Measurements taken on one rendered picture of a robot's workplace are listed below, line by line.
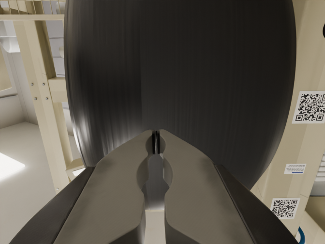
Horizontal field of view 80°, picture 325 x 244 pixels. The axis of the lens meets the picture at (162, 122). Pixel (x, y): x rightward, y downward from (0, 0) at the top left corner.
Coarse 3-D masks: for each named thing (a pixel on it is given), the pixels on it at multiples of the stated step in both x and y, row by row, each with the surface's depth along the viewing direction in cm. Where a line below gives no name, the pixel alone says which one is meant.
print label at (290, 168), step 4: (288, 164) 49; (292, 164) 49; (296, 164) 49; (300, 164) 49; (304, 164) 49; (288, 168) 49; (292, 168) 49; (296, 168) 49; (300, 168) 49; (304, 168) 49; (284, 172) 49; (288, 172) 49; (292, 172) 49; (296, 172) 49; (300, 172) 50
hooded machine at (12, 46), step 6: (6, 6) 466; (0, 24) 476; (6, 24) 472; (12, 24) 482; (0, 30) 485; (6, 30) 474; (12, 30) 484; (0, 36) 494; (6, 36) 483; (12, 36) 487; (6, 42) 495; (12, 42) 493; (6, 48) 504; (12, 48) 499; (18, 48) 511
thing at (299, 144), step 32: (320, 0) 36; (320, 32) 38; (320, 64) 40; (288, 128) 45; (320, 128) 45; (288, 160) 48; (320, 160) 48; (256, 192) 56; (288, 192) 52; (288, 224) 56
